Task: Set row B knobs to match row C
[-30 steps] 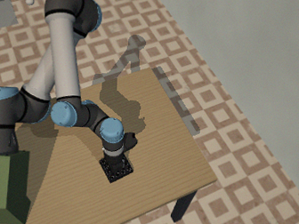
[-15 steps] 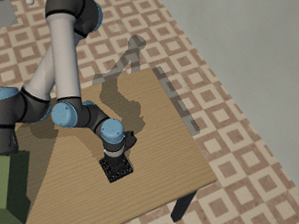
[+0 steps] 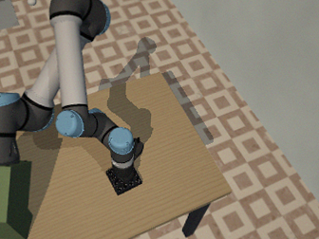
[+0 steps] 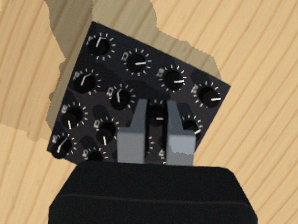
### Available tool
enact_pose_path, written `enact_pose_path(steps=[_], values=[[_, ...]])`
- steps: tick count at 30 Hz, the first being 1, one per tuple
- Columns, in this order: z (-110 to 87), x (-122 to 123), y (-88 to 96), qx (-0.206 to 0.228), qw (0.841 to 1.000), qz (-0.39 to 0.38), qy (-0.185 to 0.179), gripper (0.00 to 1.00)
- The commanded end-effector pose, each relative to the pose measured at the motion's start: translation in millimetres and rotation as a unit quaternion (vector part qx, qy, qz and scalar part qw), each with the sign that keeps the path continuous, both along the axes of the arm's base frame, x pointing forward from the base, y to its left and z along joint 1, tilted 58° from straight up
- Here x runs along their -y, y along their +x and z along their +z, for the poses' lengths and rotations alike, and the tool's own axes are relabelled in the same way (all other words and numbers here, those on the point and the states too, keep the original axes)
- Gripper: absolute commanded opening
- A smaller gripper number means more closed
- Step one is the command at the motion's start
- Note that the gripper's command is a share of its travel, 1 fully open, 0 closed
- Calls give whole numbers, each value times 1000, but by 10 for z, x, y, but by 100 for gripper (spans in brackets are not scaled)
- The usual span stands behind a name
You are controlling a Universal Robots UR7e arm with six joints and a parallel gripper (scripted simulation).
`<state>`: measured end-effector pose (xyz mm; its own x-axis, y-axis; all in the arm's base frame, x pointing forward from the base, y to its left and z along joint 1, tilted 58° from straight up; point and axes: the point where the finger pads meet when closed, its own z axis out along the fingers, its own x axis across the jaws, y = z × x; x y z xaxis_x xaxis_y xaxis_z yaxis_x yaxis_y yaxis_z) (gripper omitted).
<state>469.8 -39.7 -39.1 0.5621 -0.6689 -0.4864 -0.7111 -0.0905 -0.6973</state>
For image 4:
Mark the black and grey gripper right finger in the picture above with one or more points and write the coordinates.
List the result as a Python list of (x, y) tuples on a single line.
[(180, 143)]

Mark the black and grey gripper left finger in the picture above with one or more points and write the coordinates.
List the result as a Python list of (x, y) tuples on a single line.
[(131, 141)]

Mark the black knob box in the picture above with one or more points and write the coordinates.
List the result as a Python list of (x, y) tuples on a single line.
[(109, 73)]

